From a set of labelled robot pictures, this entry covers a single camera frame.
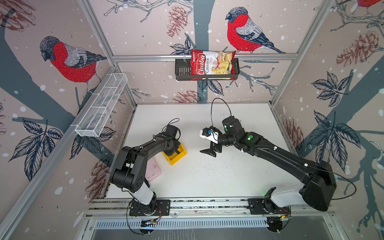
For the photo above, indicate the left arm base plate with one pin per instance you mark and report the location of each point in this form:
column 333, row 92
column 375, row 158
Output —
column 154, row 209

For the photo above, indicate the white wire mesh shelf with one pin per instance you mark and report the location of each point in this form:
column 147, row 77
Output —
column 98, row 113

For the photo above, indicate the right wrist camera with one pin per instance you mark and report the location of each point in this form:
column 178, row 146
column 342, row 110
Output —
column 209, row 134

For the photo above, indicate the yellow plastic bin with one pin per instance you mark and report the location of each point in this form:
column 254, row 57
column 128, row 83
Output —
column 177, row 155

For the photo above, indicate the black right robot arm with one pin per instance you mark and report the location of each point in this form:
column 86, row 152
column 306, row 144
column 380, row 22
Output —
column 318, row 178

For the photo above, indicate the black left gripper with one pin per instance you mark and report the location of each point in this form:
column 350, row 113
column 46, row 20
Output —
column 169, row 152

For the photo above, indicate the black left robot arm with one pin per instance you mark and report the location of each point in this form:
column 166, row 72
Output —
column 129, row 170

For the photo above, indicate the red cassava chips bag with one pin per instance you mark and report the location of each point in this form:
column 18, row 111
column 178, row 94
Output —
column 220, row 61

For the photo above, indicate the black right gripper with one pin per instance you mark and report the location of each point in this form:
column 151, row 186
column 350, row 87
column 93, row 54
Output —
column 214, row 147

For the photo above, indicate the black wire wall basket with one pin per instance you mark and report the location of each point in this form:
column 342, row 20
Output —
column 185, row 72

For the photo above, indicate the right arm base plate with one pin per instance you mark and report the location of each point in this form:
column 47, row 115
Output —
column 259, row 206

